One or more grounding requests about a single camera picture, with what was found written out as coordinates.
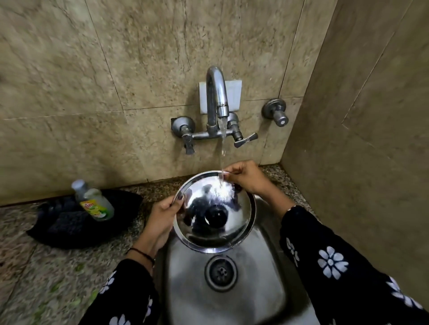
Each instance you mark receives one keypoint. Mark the person's right hand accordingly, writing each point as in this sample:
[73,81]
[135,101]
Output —
[249,177]

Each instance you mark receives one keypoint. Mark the person's left hand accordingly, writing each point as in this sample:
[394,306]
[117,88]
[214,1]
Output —
[158,224]

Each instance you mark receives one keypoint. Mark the person's left thumb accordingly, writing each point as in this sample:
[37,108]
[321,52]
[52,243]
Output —
[173,202]

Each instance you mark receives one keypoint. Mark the person's right fingers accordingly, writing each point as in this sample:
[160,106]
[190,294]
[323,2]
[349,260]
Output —
[233,171]

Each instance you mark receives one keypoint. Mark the steel pot lid black knob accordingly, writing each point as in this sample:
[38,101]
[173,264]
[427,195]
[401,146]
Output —
[204,231]

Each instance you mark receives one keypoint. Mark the person's right forearm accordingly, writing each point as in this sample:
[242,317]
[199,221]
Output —
[335,271]

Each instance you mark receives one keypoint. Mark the person's left forearm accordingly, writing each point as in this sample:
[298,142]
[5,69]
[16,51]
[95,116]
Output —
[134,284]

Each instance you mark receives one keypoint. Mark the black thread wristband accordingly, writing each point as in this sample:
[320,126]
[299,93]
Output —
[142,254]

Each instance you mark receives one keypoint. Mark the clear dish soap bottle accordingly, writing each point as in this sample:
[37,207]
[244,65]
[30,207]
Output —
[95,204]

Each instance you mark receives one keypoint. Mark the sink drain strainer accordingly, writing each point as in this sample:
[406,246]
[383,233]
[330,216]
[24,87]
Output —
[221,273]

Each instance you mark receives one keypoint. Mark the steel sink basin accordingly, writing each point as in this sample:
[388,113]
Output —
[234,294]

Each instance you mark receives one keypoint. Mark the black cloth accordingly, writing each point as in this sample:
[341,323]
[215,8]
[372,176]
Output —
[63,227]

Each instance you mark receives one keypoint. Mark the chrome wall mixer faucet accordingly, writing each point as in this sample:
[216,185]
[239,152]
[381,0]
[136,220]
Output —
[214,110]

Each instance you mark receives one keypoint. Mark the chrome wall stop valve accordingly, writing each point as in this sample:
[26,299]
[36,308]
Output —
[275,112]

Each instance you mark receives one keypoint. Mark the white wall plate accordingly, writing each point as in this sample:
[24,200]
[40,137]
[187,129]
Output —
[234,95]

